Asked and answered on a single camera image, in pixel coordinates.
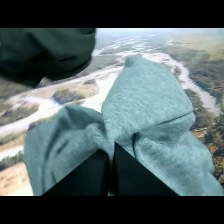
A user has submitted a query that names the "light blue garment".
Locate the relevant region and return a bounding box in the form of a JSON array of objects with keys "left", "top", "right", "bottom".
[{"left": 23, "top": 54, "right": 224, "bottom": 197}]

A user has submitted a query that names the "dark green garment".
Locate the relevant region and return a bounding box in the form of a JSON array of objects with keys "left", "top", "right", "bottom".
[{"left": 0, "top": 28, "right": 97, "bottom": 89}]

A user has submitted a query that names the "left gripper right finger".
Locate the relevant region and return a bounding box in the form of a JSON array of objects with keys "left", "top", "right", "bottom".
[{"left": 113, "top": 141, "right": 180, "bottom": 197}]

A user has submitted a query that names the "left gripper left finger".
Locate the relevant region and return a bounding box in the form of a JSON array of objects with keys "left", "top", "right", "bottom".
[{"left": 42, "top": 148, "right": 110, "bottom": 197}]

